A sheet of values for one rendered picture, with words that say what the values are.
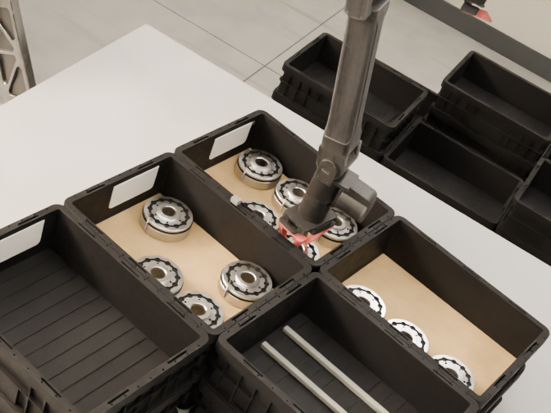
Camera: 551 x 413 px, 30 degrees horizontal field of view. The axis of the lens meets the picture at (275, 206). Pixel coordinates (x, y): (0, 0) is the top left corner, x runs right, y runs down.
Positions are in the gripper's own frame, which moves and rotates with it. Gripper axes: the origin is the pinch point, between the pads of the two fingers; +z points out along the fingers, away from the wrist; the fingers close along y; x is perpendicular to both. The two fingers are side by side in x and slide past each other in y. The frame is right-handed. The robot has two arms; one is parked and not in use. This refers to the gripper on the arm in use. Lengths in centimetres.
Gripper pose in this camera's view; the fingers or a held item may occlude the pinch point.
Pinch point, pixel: (295, 245)
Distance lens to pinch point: 210.2
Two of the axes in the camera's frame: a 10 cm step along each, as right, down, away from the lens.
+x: -6.7, -6.4, 3.8
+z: -3.3, 7.1, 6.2
